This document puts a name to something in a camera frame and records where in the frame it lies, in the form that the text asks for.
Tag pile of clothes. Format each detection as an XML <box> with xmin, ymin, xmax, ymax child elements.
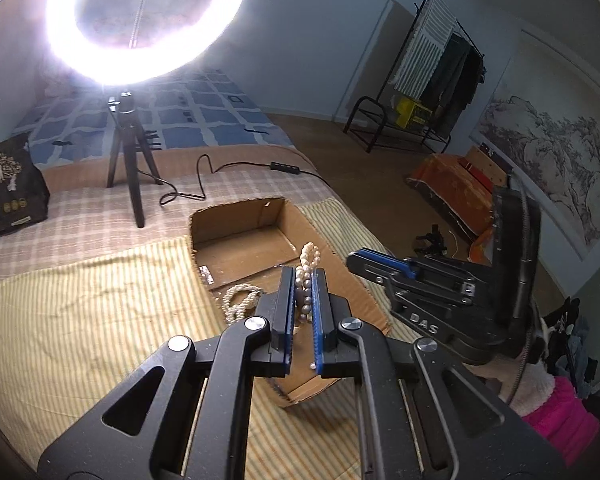
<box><xmin>542</xmin><ymin>296</ymin><xmax>600</xmax><ymax>403</ymax></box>

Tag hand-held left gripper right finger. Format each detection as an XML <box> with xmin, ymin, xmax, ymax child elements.
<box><xmin>310</xmin><ymin>267</ymin><xmax>568</xmax><ymax>480</ymax></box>

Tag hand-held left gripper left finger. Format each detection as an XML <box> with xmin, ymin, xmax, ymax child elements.
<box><xmin>37</xmin><ymin>266</ymin><xmax>298</xmax><ymax>480</ymax></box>

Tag striped yellow cloth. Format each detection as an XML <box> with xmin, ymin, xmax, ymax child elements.
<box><xmin>0</xmin><ymin>197</ymin><xmax>431</xmax><ymax>480</ymax></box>

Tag black power cable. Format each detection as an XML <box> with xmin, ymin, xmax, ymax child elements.
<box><xmin>159</xmin><ymin>154</ymin><xmax>331</xmax><ymax>207</ymax></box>

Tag landscape wall painting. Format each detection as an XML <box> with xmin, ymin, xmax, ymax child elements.
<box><xmin>467</xmin><ymin>35</ymin><xmax>600</xmax><ymax>262</ymax></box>

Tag white pearl necklace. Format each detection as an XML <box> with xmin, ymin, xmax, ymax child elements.
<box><xmin>294</xmin><ymin>242</ymin><xmax>323</xmax><ymax>372</ymax></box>

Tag ring light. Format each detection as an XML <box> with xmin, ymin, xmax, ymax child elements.
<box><xmin>44</xmin><ymin>0</ymin><xmax>253</xmax><ymax>87</ymax></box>

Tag dark hanging clothes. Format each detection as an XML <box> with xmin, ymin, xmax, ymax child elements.
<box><xmin>420</xmin><ymin>34</ymin><xmax>487</xmax><ymax>135</ymax></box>

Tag black clothes rack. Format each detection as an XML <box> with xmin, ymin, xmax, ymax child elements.
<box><xmin>344</xmin><ymin>0</ymin><xmax>487</xmax><ymax>156</ymax></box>

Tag cardboard box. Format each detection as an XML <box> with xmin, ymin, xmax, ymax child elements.
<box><xmin>187</xmin><ymin>196</ymin><xmax>393</xmax><ymax>406</ymax></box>

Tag small black clamp stand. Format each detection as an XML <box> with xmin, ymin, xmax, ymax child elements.
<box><xmin>411</xmin><ymin>225</ymin><xmax>452</xmax><ymax>257</ymax></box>

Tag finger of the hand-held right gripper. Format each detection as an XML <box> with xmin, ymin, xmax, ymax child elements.
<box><xmin>346</xmin><ymin>248</ymin><xmax>422</xmax><ymax>285</ymax></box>

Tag black printed snack bag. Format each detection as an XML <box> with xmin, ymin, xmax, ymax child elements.
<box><xmin>0</xmin><ymin>132</ymin><xmax>51</xmax><ymax>242</ymax></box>

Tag blue patterned bed sheet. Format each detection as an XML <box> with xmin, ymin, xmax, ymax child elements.
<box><xmin>15</xmin><ymin>67</ymin><xmax>298</xmax><ymax>167</ymax></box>

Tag yellow box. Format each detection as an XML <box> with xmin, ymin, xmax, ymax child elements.
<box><xmin>395</xmin><ymin>96</ymin><xmax>432</xmax><ymax>129</ymax></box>

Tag plaid blanket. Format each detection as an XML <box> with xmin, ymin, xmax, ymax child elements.
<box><xmin>0</xmin><ymin>147</ymin><xmax>342</xmax><ymax>288</ymax></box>

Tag cream pearl necklace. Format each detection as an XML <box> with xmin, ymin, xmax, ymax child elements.
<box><xmin>220</xmin><ymin>284</ymin><xmax>267</xmax><ymax>325</ymax></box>

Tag striped hanging towel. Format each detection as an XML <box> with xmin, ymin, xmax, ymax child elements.
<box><xmin>392</xmin><ymin>0</ymin><xmax>457</xmax><ymax>100</ymax></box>

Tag orange patterned cloth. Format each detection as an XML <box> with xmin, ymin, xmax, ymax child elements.
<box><xmin>405</xmin><ymin>152</ymin><xmax>511</xmax><ymax>262</ymax></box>

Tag black tripod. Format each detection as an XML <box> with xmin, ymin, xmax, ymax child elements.
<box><xmin>105</xmin><ymin>89</ymin><xmax>162</xmax><ymax>229</ymax></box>

